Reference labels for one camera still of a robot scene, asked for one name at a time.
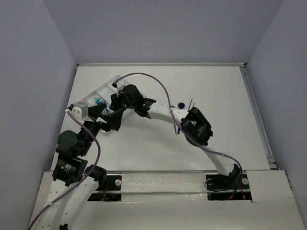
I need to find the dark purple plastic spoon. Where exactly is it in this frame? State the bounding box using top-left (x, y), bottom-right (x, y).
top-left (177, 102), bottom-right (185, 135)

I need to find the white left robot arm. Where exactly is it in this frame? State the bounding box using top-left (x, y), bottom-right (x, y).
top-left (28, 104), bottom-right (125, 230)

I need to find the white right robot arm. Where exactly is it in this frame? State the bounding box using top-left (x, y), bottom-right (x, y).
top-left (108, 83), bottom-right (213, 147)

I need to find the clear divided utensil tray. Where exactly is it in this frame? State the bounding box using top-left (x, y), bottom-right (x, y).
top-left (81, 75), bottom-right (134, 125)

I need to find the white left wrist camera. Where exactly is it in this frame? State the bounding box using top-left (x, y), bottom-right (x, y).
top-left (67, 102), bottom-right (89, 120)

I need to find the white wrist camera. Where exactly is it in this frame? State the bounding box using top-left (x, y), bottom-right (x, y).
top-left (67, 102), bottom-right (89, 120)
top-left (111, 79), bottom-right (129, 91)

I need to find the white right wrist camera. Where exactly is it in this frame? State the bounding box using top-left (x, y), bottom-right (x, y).
top-left (111, 79), bottom-right (129, 91)

